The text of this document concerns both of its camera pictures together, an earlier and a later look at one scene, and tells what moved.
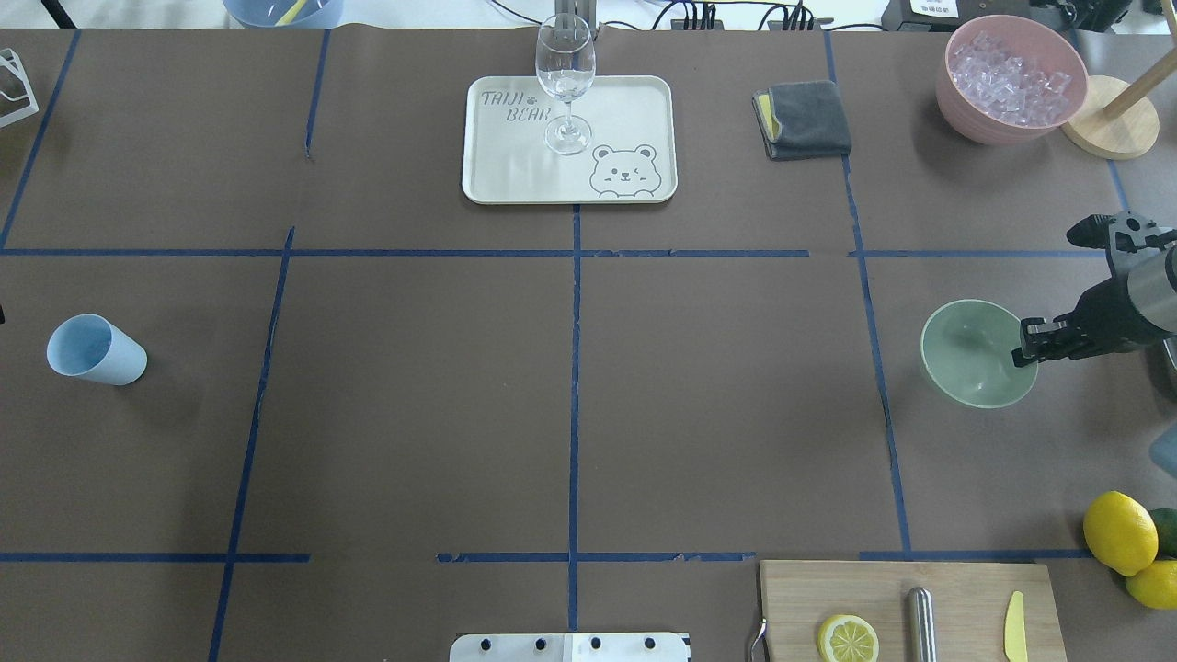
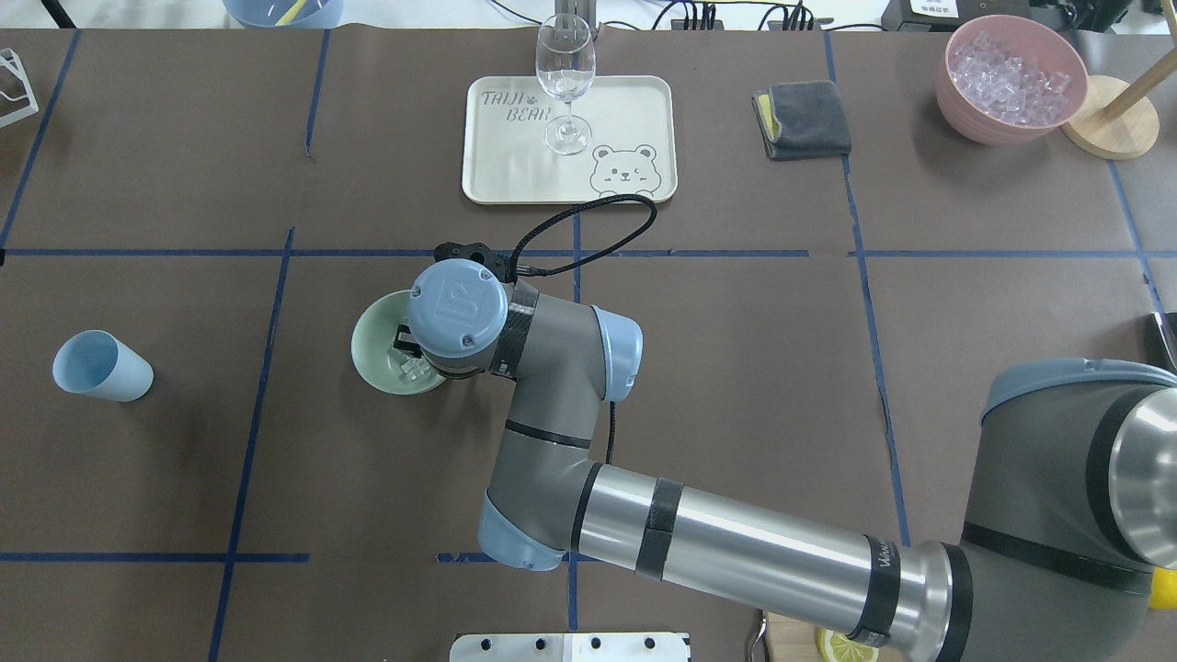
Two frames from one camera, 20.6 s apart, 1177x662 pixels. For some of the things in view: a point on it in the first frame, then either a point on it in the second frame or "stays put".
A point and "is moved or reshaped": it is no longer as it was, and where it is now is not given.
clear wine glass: x=565 y=65 stays put
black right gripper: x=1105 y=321 -> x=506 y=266
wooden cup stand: x=1117 y=119 stays put
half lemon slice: x=848 y=638 stays put
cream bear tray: x=615 y=145 stays put
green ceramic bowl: x=966 y=347 -> x=372 y=342
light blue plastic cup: x=93 y=348 is moved or reshaped
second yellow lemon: x=1155 y=586 stays put
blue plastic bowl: x=287 y=14 stays put
